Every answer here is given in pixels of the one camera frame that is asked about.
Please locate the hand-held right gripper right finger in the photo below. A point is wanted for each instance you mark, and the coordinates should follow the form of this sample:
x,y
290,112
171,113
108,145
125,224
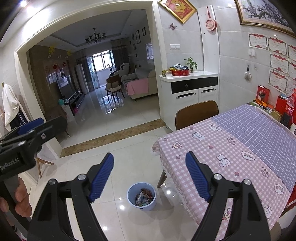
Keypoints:
x,y
198,178

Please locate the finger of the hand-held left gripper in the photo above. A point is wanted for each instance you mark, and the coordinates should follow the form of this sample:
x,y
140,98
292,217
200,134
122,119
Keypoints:
x,y
50,131
30,126

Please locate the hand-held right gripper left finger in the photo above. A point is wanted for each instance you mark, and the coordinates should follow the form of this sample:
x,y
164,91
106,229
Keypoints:
x,y
101,178

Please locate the blue plastic trash bin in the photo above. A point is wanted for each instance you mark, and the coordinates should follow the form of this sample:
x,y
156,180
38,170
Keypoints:
x,y
131,199

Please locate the pile of wrappers and scraps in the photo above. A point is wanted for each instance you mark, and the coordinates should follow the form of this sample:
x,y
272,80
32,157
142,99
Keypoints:
x,y
144,197

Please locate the person's left hand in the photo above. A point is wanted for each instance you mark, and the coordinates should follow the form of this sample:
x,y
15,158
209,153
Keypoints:
x,y
22,194

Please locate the wooden stand legs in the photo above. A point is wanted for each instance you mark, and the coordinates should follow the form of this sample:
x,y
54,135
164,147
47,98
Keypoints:
x,y
41,163

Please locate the white hanging jacket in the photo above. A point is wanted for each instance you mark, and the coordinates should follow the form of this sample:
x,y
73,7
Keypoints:
x,y
10,102

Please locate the pink checked tablecloth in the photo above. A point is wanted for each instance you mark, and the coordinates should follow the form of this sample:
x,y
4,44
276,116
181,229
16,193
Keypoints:
x,y
208,148

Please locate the television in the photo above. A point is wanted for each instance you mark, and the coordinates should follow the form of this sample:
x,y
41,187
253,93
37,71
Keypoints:
x,y
66,88

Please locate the white standing air conditioner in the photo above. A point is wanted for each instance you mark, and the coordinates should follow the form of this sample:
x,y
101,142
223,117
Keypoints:
x,y
81,78

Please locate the brown wooden chair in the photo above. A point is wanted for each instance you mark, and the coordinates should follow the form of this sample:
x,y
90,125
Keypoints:
x,y
196,113

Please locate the white sideboard cabinet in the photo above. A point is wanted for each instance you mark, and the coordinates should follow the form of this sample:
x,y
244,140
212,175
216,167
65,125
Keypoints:
x,y
185,109

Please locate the purple grid tablecloth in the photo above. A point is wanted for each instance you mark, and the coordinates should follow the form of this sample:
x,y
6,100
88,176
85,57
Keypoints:
x,y
254,129

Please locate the dark wooden armchair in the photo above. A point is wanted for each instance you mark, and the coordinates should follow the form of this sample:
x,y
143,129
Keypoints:
x,y
114,83

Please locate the pink blanket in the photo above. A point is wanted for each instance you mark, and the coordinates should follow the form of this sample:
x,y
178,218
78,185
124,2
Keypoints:
x,y
137,86

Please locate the black chandelier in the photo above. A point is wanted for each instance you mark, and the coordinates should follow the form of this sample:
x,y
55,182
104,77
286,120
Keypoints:
x,y
95,38

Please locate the red round tin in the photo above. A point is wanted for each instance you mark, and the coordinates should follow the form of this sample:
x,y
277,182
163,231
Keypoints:
x,y
180,73

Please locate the white paper cup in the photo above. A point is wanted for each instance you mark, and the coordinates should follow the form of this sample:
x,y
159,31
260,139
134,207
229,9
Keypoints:
x,y
293,128

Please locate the small yellow gift box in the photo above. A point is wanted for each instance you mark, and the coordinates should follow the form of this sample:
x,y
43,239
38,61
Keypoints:
x,y
167,73

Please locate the red box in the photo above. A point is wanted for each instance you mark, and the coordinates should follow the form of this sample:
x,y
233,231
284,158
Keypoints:
x,y
281,104

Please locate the beige sofa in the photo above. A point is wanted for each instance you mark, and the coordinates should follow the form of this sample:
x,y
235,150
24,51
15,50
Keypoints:
x,y
150,76

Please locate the green potted plant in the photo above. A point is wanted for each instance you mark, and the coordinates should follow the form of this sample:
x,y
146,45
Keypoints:
x,y
190,63

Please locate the cola bottle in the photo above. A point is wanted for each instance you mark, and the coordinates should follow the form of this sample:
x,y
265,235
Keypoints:
x,y
291,104

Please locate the group of award certificates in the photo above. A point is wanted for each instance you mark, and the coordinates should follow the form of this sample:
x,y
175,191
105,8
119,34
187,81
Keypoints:
x,y
278,62

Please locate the red round hanging ornament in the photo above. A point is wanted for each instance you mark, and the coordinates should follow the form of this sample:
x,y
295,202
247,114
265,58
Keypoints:
x,y
210,24

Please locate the red gold framed picture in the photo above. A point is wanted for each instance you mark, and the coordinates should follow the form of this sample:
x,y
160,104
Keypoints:
x,y
179,8

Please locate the framed plum blossom painting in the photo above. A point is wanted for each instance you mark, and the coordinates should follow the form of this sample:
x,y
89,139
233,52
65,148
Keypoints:
x,y
263,11

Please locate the white hanging wall ornament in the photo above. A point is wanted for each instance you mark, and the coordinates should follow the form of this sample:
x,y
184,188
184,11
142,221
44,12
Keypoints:
x,y
248,76

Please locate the white light switch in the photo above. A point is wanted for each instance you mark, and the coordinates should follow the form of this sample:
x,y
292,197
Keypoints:
x,y
174,46

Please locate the white wall socket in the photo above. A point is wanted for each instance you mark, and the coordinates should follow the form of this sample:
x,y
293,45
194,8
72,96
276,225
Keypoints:
x,y
251,52

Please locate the butterfly wall decoration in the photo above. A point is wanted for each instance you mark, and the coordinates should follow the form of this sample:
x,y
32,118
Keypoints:
x,y
172,26

